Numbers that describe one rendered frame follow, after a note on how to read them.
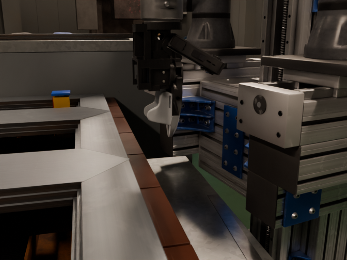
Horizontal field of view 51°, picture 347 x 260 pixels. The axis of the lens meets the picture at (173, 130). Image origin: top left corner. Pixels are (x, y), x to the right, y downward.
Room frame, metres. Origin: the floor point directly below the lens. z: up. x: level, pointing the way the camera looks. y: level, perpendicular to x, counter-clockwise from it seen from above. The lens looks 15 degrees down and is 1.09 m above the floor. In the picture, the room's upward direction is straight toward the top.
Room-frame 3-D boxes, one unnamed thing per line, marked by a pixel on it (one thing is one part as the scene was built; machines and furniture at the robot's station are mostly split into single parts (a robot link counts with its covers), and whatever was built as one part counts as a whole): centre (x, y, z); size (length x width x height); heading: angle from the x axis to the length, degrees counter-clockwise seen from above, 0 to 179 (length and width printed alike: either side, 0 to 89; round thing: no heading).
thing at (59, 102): (1.22, 0.38, 0.78); 0.05 x 0.05 x 0.19; 14
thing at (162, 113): (0.66, 0.02, 0.94); 0.06 x 0.03 x 0.09; 104
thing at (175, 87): (0.65, 0.00, 0.98); 0.05 x 0.02 x 0.09; 14
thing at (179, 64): (0.67, 0.03, 1.04); 0.09 x 0.08 x 0.12; 104
